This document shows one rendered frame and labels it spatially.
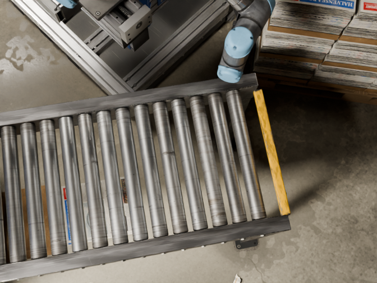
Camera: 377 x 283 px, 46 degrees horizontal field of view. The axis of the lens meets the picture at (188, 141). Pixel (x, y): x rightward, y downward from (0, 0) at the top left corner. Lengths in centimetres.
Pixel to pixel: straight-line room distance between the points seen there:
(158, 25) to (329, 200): 124
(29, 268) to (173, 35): 132
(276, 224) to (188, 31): 118
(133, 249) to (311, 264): 112
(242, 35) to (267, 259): 132
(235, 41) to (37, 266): 90
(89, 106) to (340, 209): 140
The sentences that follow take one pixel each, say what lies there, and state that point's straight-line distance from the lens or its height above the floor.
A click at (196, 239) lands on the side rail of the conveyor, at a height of 80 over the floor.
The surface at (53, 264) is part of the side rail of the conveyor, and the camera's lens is 150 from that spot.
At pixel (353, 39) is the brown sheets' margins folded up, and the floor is 63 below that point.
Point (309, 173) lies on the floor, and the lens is 238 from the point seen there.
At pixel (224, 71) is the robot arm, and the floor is 103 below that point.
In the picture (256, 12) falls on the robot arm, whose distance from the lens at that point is 132.
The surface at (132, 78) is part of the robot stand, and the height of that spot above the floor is 23.
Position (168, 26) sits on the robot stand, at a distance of 234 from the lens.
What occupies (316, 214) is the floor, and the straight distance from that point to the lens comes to 236.
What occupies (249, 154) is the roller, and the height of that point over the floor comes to 80.
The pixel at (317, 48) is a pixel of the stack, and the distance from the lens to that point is 202.
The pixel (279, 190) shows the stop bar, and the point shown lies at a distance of 148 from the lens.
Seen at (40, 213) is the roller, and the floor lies 79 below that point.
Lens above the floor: 225
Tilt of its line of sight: 75 degrees down
